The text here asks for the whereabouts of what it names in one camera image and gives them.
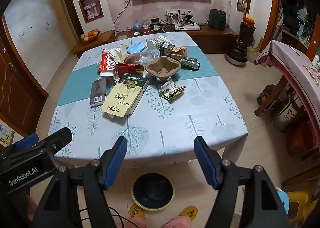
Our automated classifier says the blue face mask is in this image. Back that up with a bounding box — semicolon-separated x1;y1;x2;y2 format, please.
127;42;148;54

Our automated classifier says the green white crumpled wrapper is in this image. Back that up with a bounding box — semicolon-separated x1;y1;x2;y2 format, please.
159;81;187;102

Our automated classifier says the wall socket strip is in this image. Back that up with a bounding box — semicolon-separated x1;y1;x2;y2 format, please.
164;10;194;16

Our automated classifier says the brown paper cup carrier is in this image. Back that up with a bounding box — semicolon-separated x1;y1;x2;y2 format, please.
145;57;181;79

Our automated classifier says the fruit bowl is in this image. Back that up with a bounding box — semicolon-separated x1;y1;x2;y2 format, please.
80;30;101;43

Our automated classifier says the person's right leg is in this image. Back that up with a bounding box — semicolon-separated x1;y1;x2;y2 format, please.
166;215;191;228

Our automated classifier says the red white snack wrapper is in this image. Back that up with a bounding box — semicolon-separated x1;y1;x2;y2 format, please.
97;48;118;79

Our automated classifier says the orange plastic stool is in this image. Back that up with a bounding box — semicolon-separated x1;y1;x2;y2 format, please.
285;128;314;157

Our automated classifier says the colourful print paper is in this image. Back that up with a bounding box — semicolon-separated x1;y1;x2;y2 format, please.
0;118;15;150

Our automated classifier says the small dark green box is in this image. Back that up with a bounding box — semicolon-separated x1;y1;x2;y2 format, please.
159;43;176;57

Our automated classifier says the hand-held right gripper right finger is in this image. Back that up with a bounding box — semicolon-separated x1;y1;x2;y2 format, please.
194;136;292;228

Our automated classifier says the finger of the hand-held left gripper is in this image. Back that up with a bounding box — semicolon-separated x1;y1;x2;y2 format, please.
37;127;73;155
0;133;39;159

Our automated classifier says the person's left yellow slipper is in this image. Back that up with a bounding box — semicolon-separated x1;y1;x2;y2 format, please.
129;203;146;220

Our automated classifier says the grey barcode box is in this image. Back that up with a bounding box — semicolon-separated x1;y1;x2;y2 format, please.
89;78;110;108

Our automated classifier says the dark blue yellow-rimmed bin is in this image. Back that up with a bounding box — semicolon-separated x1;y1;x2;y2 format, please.
130;172;176;211

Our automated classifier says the brown paper wrapper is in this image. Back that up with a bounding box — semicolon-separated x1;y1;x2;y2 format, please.
124;53;143;65

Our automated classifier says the brown ceramic jar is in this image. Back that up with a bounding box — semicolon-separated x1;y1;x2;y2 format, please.
226;39;248;66

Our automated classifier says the brown paper bag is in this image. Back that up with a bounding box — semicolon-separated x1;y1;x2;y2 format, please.
171;46;188;59

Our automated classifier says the yellow plastic stool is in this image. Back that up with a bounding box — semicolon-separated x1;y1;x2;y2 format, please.
285;190;313;218

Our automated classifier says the checkered paper cup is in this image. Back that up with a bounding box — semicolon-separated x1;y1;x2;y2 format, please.
147;35;168;49

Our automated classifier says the light blue tree print tablecloth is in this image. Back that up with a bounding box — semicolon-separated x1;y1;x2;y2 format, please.
47;31;248;169

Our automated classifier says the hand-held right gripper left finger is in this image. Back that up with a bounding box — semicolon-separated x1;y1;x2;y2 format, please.
35;136;128;228

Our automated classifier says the wooden door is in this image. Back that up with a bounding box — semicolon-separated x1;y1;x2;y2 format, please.
0;13;49;134

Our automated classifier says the black cable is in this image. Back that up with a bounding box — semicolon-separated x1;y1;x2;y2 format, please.
75;205;125;228

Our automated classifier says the silver rice cooker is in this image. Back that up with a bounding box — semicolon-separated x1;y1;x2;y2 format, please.
271;91;308;132

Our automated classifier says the white set-top box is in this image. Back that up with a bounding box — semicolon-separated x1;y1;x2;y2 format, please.
176;24;201;31

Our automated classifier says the dark green packet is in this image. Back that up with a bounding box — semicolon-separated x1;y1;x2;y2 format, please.
179;58;200;71

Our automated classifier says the dark grey air fryer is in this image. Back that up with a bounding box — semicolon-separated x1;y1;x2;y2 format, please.
208;8;227;29

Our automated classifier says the black yellow box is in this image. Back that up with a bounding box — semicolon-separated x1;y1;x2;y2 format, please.
257;84;277;106

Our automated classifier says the red cardboard box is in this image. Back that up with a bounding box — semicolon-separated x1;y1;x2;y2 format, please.
117;64;144;77

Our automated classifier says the clear plastic bag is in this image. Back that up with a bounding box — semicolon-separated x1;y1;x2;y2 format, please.
140;48;160;65

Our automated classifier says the person's right yellow slipper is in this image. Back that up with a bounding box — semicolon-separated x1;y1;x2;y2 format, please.
177;205;198;221

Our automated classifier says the person's yellow slipper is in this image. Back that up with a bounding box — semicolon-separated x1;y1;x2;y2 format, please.
129;203;146;220
177;205;198;221

